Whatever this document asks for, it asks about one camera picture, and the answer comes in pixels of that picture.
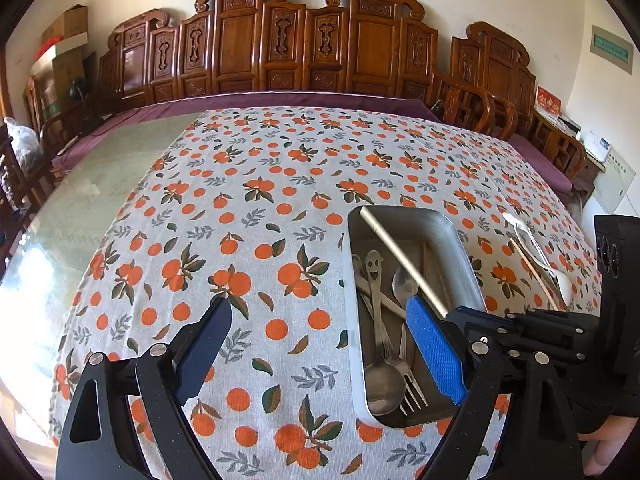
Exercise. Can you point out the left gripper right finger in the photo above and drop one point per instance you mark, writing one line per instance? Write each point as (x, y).
(473, 357)

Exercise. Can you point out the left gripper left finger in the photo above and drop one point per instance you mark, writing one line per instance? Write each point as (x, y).
(99, 440)

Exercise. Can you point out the large white rice paddle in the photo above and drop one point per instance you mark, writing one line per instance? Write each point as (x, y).
(536, 254)

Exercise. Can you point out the dark brown wooden chopstick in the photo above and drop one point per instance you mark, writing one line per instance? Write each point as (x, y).
(552, 303)

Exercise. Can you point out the smiley handle steel fork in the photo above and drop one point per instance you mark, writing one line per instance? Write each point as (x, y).
(415, 399)

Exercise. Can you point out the smiley handle steel spoon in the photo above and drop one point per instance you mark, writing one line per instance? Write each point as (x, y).
(385, 386)

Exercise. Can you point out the plain steel spoon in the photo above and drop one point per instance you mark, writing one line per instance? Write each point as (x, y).
(403, 288)

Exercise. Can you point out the light wooden chopstick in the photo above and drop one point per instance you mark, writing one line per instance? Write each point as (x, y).
(379, 230)

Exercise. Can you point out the person's right hand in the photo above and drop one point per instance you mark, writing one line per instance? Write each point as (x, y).
(608, 441)

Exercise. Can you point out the purple seat cushion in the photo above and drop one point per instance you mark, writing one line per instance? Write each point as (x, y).
(550, 174)

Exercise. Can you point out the stainless steel utensil tray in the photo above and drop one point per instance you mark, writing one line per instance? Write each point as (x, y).
(432, 243)

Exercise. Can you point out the wooden side chair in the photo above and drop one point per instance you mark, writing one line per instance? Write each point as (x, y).
(23, 193)

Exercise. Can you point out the red card sign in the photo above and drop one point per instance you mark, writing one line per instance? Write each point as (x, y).
(547, 103)

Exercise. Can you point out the orange fruit print tablecloth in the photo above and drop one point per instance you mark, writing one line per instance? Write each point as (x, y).
(251, 204)

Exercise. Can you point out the carved wooden armchair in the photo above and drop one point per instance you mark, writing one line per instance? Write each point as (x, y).
(491, 59)

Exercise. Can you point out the white plastic bag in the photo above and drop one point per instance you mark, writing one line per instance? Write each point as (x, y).
(27, 149)

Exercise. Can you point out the purple bench cushion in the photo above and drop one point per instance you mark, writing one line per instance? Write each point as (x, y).
(404, 107)

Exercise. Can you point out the stacked cardboard boxes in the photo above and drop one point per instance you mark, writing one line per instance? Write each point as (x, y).
(60, 59)

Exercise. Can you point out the carved wooden bench backrest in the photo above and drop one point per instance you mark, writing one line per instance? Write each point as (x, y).
(370, 47)

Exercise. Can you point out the white wall panel box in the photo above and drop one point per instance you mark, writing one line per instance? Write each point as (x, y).
(612, 185)

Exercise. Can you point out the green wall sign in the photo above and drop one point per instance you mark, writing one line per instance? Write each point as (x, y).
(612, 48)

